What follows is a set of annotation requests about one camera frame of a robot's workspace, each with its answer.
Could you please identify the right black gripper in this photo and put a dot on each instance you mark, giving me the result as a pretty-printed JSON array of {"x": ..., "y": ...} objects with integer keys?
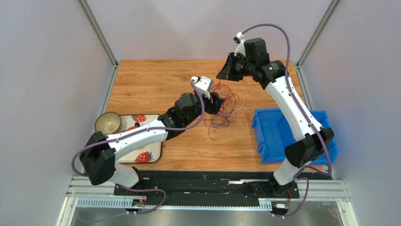
[{"x": 234, "y": 67}]

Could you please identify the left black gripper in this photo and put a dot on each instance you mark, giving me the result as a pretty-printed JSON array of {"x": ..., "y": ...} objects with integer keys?
[{"x": 213, "y": 108}]

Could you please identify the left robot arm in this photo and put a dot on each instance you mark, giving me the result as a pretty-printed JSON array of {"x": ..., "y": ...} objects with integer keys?
[{"x": 100, "y": 155}]

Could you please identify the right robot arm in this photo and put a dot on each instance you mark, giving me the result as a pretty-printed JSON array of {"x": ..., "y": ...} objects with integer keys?
[{"x": 311, "y": 139}]

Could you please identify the left blue plastic bin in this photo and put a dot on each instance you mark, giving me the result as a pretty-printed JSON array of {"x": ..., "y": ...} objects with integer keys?
[{"x": 273, "y": 134}]

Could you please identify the blue plastic bin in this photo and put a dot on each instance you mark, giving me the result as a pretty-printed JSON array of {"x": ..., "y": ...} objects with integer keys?
[
  {"x": 332, "y": 148},
  {"x": 273, "y": 134}
]

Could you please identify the strawberry print tray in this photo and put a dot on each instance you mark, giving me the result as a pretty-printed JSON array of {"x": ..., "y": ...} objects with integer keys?
[{"x": 147, "y": 154}]

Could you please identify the orange plastic cup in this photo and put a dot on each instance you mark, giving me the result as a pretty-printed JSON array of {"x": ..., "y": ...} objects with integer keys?
[{"x": 137, "y": 125}]

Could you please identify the right blue plastic bin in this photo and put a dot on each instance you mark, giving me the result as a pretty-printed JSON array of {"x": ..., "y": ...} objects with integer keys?
[{"x": 332, "y": 148}]

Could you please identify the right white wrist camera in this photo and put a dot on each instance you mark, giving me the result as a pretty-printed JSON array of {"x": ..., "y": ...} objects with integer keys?
[{"x": 239, "y": 39}]

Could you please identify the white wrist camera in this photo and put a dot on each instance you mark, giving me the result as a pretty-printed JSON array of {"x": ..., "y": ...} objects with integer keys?
[
  {"x": 239, "y": 39},
  {"x": 203, "y": 85}
]

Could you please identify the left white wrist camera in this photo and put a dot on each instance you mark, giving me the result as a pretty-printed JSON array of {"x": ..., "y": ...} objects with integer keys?
[{"x": 203, "y": 85}]

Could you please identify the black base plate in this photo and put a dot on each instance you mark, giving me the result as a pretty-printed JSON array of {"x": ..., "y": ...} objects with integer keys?
[{"x": 203, "y": 188}]

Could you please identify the aluminium frame rail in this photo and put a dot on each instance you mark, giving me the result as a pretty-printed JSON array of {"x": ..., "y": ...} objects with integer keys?
[{"x": 82, "y": 195}]

